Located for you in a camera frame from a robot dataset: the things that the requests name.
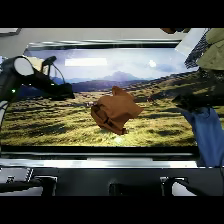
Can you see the blue garment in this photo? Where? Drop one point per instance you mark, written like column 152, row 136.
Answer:
column 208, row 136

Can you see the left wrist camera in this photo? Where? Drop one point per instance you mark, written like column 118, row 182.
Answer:
column 50, row 61

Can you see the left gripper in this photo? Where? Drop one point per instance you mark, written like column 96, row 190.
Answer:
column 65, row 91

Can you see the olive garment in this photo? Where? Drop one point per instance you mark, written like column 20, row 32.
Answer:
column 213, row 51

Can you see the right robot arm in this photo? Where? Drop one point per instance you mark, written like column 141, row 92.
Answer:
column 201, row 100

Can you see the dark checked garment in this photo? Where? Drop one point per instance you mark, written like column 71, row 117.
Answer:
column 196, row 55

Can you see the cream garment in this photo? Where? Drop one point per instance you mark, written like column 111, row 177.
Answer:
column 37, row 63

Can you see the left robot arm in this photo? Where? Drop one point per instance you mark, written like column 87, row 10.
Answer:
column 13, row 80

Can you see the white garment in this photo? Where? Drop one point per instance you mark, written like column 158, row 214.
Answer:
column 190, row 40

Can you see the silver frame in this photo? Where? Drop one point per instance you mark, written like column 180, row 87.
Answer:
column 100, row 164

